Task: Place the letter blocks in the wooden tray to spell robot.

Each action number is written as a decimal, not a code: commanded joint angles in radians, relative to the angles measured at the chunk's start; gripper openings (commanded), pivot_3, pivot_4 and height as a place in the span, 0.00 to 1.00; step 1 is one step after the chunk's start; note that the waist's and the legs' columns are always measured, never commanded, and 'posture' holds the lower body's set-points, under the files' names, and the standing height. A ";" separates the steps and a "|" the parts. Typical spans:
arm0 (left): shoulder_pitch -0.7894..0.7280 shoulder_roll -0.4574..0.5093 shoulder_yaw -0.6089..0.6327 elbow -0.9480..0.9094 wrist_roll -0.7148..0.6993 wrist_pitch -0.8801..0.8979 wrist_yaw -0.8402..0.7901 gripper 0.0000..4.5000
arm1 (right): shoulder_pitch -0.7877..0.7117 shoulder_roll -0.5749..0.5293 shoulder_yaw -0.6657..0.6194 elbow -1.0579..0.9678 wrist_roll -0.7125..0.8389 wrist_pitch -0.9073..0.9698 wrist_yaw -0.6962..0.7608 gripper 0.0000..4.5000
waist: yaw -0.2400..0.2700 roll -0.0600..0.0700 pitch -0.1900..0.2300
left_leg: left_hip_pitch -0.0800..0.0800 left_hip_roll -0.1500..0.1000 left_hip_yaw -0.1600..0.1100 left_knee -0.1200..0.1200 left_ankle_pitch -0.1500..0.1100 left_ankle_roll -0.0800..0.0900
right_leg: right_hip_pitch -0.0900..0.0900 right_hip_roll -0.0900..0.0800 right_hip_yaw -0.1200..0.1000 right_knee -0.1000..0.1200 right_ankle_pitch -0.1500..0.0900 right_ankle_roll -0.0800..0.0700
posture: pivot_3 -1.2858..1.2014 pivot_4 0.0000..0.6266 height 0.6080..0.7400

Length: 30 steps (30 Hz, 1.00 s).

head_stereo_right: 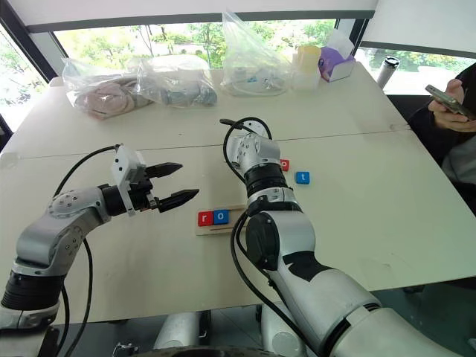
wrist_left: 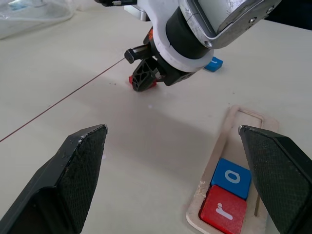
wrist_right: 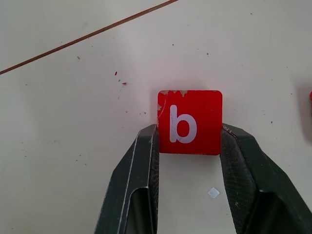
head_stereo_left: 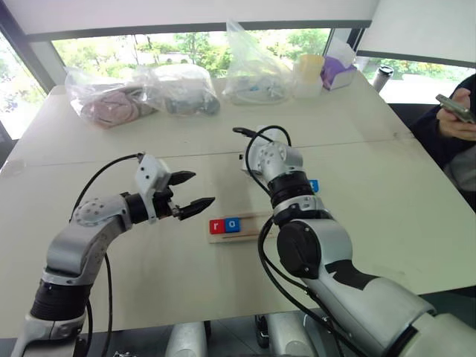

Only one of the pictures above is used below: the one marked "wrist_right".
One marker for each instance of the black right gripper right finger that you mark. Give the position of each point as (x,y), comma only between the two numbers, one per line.
(253,180)

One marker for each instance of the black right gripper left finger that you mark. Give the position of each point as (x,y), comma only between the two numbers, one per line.
(136,185)

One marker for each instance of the red letter b block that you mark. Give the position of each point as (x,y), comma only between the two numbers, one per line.
(192,122)

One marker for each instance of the small white square sticker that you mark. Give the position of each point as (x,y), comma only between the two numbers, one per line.
(213,193)

